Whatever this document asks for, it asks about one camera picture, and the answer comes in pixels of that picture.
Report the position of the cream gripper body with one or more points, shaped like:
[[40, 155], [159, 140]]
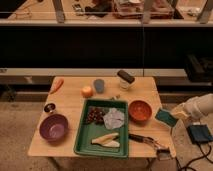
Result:
[[178, 112]]

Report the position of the teal green sponge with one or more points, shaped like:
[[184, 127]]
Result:
[[165, 117]]

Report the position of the orange red bowl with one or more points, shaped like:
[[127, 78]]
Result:
[[139, 111]]

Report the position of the purple bowl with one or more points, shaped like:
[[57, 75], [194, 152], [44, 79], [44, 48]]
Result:
[[54, 127]]

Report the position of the blue black power box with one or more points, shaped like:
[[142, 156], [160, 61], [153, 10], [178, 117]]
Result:
[[199, 134]]

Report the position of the crumpled grey cloth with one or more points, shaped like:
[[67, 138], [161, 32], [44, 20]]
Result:
[[114, 119]]

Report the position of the blue grey cup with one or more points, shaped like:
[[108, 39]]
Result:
[[99, 85]]

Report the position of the bunch of dark grapes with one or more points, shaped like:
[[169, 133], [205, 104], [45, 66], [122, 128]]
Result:
[[95, 115]]

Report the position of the orange apple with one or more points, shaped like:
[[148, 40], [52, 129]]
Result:
[[87, 91]]

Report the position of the green plastic tray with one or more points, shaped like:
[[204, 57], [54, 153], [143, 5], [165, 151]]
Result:
[[89, 131]]

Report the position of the orange carrot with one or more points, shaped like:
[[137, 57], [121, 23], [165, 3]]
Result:
[[56, 86]]

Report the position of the small metal tin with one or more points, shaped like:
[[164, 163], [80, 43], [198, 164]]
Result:
[[50, 108]]

